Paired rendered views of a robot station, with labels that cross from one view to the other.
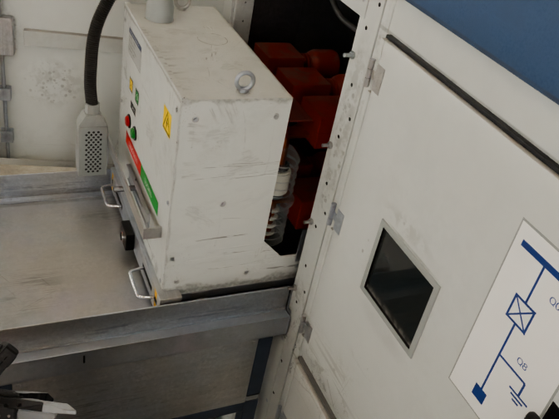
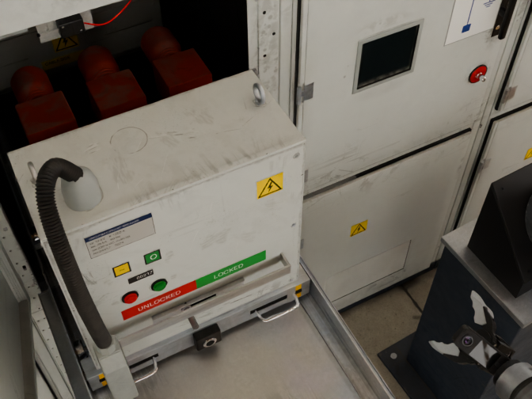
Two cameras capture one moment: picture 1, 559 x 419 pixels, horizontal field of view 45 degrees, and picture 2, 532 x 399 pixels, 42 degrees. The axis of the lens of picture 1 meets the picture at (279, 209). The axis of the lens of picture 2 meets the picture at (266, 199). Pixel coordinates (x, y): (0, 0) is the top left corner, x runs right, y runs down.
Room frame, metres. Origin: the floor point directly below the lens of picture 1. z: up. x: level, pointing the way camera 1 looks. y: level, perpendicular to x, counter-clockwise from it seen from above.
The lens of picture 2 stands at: (1.12, 1.09, 2.31)
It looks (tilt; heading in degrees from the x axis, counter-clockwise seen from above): 51 degrees down; 272
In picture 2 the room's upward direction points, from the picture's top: straight up
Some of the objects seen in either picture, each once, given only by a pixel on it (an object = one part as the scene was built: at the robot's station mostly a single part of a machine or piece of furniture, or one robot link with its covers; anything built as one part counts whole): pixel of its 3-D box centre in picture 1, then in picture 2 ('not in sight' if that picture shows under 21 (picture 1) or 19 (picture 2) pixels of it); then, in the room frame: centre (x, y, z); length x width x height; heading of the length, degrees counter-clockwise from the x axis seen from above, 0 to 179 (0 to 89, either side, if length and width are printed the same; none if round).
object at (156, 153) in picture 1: (140, 146); (194, 268); (1.30, 0.34, 1.15); 0.48 x 0.01 x 0.48; 29
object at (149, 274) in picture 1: (141, 234); (200, 324); (1.30, 0.32, 0.90); 0.54 x 0.05 x 0.06; 29
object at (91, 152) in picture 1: (92, 142); (114, 366); (1.45, 0.50, 1.04); 0.08 x 0.05 x 0.17; 119
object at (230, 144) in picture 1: (246, 140); (146, 179); (1.42, 0.11, 1.15); 0.51 x 0.50 x 0.48; 119
